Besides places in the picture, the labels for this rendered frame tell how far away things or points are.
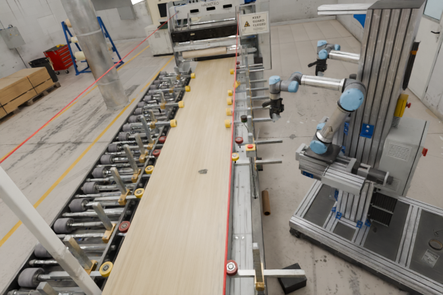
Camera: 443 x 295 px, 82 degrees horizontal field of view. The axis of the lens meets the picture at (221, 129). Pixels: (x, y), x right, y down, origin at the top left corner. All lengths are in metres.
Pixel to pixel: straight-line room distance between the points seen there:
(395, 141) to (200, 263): 1.48
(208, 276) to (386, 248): 1.59
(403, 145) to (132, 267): 1.88
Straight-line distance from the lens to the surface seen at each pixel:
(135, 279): 1.81
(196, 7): 4.93
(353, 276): 2.75
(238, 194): 2.37
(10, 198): 1.37
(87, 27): 5.67
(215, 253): 1.74
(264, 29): 4.64
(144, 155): 2.70
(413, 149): 2.07
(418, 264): 2.72
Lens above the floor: 2.37
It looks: 33 degrees down
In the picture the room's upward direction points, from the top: 10 degrees counter-clockwise
